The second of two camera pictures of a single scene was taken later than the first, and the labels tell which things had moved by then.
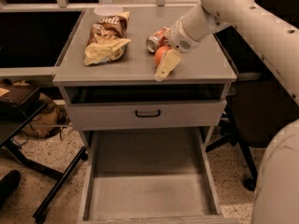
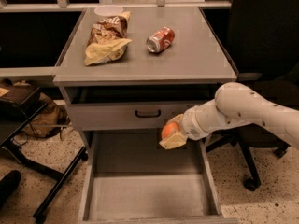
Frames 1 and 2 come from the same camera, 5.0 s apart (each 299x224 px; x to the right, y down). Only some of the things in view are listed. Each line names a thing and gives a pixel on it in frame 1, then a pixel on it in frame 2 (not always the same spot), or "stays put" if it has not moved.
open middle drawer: [149, 175] stays put
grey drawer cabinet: [147, 160] stays put
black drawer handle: [148, 115] stays put
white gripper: [177, 37] to [190, 124]
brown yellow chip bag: [107, 39] stays put
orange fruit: [159, 54] to [170, 129]
